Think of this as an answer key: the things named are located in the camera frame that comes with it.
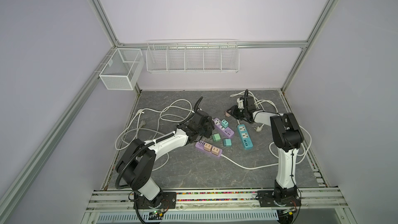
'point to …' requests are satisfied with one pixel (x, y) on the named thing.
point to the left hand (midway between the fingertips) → (212, 125)
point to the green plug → (216, 137)
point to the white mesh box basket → (123, 69)
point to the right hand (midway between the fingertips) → (228, 112)
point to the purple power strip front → (200, 144)
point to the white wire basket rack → (193, 56)
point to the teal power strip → (245, 138)
